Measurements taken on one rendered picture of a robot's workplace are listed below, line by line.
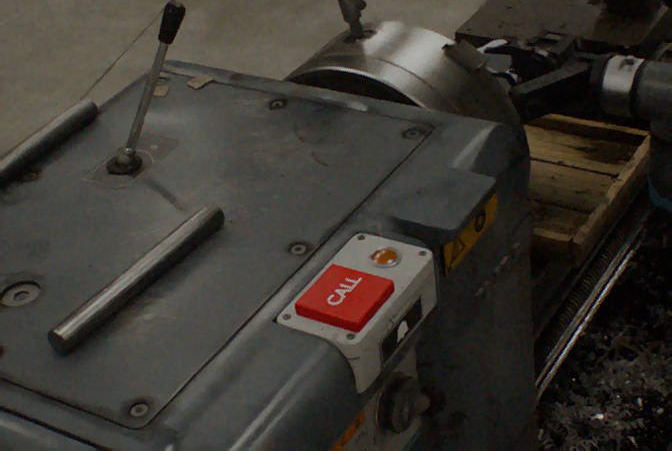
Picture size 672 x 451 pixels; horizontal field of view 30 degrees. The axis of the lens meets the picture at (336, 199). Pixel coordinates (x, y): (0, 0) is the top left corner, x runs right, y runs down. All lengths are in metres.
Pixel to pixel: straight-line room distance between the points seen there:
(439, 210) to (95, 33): 3.60
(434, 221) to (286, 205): 0.14
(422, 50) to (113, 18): 3.36
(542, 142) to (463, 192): 0.79
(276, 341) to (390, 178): 0.24
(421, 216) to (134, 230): 0.26
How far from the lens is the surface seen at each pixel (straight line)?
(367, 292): 1.00
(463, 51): 1.49
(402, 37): 1.45
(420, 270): 1.04
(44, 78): 4.39
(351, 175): 1.16
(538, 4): 2.13
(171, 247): 1.08
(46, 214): 1.20
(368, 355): 0.99
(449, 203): 1.11
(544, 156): 1.87
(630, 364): 1.97
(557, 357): 1.76
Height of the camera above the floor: 1.87
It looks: 33 degrees down
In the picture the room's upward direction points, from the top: 8 degrees counter-clockwise
